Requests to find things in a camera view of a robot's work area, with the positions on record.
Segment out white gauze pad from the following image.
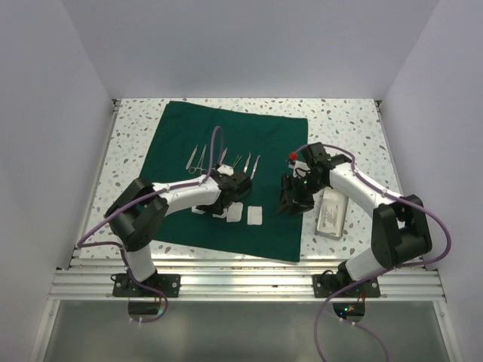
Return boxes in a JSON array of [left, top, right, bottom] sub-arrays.
[[191, 207, 205, 214], [226, 202, 244, 222], [247, 206, 263, 225], [212, 210, 227, 219]]

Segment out short steel tweezers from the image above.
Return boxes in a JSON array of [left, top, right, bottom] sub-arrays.
[[250, 155, 260, 179]]

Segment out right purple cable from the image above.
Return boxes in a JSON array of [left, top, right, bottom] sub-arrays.
[[294, 143, 453, 362]]

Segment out thin steel tweezers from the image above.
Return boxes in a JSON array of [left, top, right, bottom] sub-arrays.
[[232, 155, 242, 168]]

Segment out aluminium rail frame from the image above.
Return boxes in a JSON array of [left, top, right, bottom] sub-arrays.
[[31, 98, 464, 361]]

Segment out metal instrument tray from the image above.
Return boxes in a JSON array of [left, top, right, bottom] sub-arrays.
[[315, 188, 349, 240]]

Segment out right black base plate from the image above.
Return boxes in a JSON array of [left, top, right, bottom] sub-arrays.
[[312, 270, 381, 323]]

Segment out steel hemostat clamp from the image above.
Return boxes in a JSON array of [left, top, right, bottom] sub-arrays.
[[188, 145, 207, 175]]

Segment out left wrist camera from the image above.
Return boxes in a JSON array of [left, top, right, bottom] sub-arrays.
[[216, 164, 235, 178]]

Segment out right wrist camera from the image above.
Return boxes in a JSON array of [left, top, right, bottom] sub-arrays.
[[288, 152, 309, 179]]

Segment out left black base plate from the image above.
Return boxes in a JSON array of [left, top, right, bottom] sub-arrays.
[[110, 273, 181, 324]]

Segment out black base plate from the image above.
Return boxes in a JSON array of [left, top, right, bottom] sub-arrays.
[[110, 273, 181, 324], [312, 270, 381, 323]]

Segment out steel surgical scissors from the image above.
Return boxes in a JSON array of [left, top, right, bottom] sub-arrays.
[[220, 147, 228, 162]]

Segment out green surgical cloth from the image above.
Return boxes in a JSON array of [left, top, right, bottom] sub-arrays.
[[140, 101, 309, 262]]

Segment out curved steel tweezers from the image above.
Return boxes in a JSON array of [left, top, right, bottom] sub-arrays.
[[243, 152, 251, 174]]

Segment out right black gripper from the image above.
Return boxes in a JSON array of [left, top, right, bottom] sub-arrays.
[[277, 173, 327, 217]]

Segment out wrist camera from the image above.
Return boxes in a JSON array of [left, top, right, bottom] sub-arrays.
[[216, 164, 235, 178], [288, 152, 309, 179]]

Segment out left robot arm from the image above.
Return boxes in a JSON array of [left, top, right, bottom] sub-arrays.
[[105, 165, 252, 296]]

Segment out white paper packet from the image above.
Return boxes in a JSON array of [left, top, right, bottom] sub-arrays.
[[319, 189, 346, 236]]

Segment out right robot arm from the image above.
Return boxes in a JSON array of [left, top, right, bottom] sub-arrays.
[[277, 143, 432, 298]]

